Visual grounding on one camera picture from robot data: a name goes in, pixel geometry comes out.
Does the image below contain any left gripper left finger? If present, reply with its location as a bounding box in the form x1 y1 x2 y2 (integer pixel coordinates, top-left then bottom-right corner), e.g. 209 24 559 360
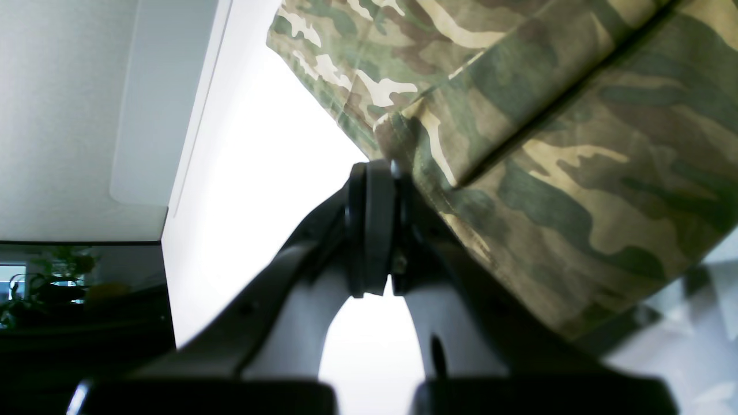
136 162 396 380

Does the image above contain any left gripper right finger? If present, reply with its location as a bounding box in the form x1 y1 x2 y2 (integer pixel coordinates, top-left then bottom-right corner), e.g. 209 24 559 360
390 162 612 379

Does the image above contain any camouflage T-shirt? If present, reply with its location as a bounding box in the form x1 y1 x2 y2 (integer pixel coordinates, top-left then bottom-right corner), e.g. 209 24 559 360
266 1 737 339

